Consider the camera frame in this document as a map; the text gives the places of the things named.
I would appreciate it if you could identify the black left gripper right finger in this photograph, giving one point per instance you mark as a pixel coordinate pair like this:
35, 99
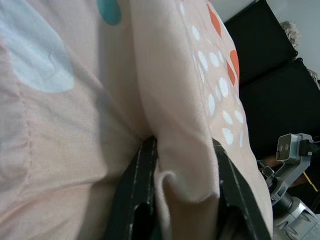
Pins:
240, 212

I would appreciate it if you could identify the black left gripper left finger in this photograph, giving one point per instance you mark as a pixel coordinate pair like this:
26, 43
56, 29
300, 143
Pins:
135, 195

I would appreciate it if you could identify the pink orange-spotted pillow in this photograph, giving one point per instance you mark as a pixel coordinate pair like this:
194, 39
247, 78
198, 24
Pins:
125, 87

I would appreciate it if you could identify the black dresser cabinet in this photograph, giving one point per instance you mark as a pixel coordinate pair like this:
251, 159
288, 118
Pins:
270, 87

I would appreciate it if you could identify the white crumpled cloth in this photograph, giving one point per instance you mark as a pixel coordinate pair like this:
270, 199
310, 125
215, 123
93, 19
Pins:
291, 32

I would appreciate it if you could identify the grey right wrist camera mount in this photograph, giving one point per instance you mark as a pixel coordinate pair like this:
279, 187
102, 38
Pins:
292, 172

